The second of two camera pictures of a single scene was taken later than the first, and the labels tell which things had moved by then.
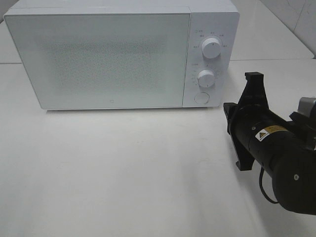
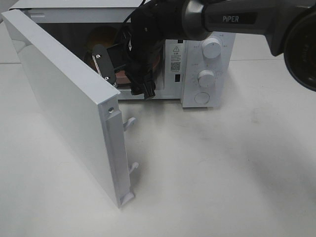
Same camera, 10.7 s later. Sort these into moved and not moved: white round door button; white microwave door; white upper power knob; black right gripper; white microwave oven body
Moved: white microwave door; black right gripper
Not moved: white round door button; white upper power knob; white microwave oven body
